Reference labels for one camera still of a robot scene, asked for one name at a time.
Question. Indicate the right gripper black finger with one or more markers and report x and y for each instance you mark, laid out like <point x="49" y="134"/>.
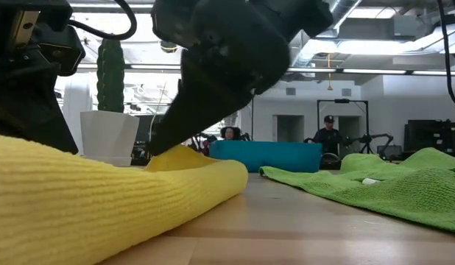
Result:
<point x="201" y="95"/>

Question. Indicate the yellow microfiber towel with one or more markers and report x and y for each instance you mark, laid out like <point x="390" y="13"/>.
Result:
<point x="84" y="198"/>

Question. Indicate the green microfiber towel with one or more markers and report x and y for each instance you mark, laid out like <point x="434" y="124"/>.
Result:
<point x="397" y="195"/>

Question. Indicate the black background monitor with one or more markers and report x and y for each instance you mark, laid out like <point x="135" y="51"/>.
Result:
<point x="143" y="127"/>

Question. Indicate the person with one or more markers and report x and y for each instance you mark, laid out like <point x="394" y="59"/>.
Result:
<point x="327" y="138"/>
<point x="230" y="133"/>

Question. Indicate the black background robot arm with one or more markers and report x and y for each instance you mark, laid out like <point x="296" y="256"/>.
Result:
<point x="366" y="139"/>

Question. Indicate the black background cabinet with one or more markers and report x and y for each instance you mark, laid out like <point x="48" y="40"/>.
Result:
<point x="431" y="134"/>

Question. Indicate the black background rig frame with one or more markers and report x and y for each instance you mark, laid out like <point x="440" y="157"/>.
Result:
<point x="341" y="100"/>

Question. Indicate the white pillar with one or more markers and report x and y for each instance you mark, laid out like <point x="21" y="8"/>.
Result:
<point x="78" y="99"/>

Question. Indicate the white hexagonal plant pot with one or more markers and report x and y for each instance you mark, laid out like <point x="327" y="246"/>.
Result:
<point x="108" y="136"/>

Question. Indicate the black round ceiling fixture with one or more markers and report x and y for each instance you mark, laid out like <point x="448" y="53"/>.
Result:
<point x="168" y="47"/>

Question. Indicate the long ceiling light strip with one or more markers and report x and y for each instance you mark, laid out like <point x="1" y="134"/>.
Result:
<point x="154" y="67"/>
<point x="374" y="71"/>

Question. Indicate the green cactus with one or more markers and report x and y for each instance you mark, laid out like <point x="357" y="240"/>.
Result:
<point x="110" y="77"/>

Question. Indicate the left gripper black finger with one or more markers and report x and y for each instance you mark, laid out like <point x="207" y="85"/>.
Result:
<point x="25" y="103"/>

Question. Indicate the teal plastic bin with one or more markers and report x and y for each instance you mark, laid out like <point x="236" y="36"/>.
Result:
<point x="268" y="156"/>

